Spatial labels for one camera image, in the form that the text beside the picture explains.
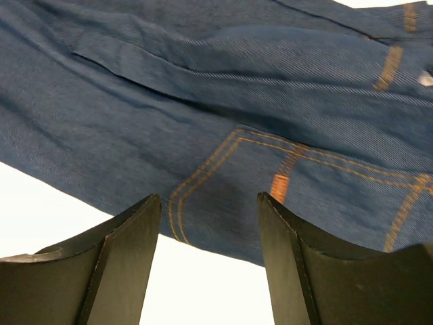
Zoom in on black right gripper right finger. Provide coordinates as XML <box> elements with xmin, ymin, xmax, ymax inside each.
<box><xmin>258</xmin><ymin>193</ymin><xmax>432</xmax><ymax>325</ymax></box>

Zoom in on dark blue denim trousers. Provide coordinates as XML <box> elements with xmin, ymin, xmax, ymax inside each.
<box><xmin>1</xmin><ymin>1</ymin><xmax>432</xmax><ymax>264</ymax></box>

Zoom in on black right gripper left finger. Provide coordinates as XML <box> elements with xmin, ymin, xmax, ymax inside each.
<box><xmin>1</xmin><ymin>194</ymin><xmax>161</xmax><ymax>325</ymax></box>

